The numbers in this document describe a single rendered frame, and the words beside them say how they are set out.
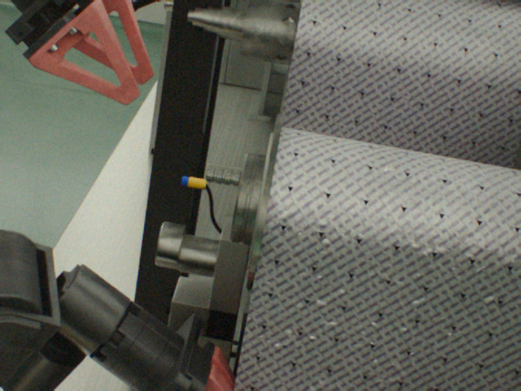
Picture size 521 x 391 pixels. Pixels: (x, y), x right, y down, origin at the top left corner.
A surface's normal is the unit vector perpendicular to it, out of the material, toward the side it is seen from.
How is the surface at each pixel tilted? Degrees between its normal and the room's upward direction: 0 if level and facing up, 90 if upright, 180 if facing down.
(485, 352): 90
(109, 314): 49
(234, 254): 90
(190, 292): 0
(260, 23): 70
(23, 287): 31
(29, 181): 0
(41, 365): 100
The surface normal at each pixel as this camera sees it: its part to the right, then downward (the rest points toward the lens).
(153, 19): -0.07, 0.37
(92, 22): 0.15, 0.61
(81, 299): 0.34, -0.14
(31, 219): 0.16, -0.91
